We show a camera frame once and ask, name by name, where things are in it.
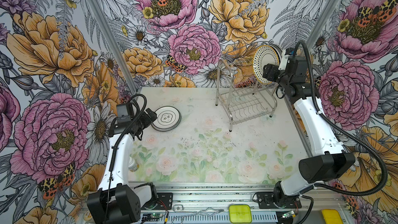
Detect yellow patterned plate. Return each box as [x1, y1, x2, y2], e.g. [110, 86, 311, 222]
[252, 45, 280, 85]

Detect metal wire dish rack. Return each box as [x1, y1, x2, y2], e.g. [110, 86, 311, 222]
[215, 59, 278, 132]

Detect large dark rimmed plate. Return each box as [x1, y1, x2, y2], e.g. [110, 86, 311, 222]
[271, 44, 283, 61]

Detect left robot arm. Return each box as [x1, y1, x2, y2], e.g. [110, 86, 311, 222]
[87, 101, 159, 224]

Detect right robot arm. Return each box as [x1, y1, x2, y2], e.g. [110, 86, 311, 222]
[261, 56, 355, 207]

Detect small white bottle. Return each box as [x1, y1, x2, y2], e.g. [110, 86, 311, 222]
[129, 157, 139, 172]

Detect small circuit board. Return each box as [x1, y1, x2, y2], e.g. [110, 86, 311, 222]
[141, 213, 166, 222]

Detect yellow box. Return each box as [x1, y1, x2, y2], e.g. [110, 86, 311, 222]
[321, 209, 344, 224]

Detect green square button box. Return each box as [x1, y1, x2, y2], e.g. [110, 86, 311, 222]
[229, 204, 252, 224]

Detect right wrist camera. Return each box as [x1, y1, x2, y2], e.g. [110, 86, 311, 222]
[278, 48, 294, 71]

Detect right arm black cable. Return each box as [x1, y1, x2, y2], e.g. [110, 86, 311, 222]
[292, 40, 388, 197]

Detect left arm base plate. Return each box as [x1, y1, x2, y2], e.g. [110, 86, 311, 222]
[142, 192, 173, 211]

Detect metal wire hook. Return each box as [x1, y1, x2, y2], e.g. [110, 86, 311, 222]
[172, 207, 225, 224]

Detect aluminium front rail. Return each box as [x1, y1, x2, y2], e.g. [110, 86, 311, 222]
[77, 183, 352, 224]

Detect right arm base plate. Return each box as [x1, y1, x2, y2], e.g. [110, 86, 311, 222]
[252, 192, 302, 209]

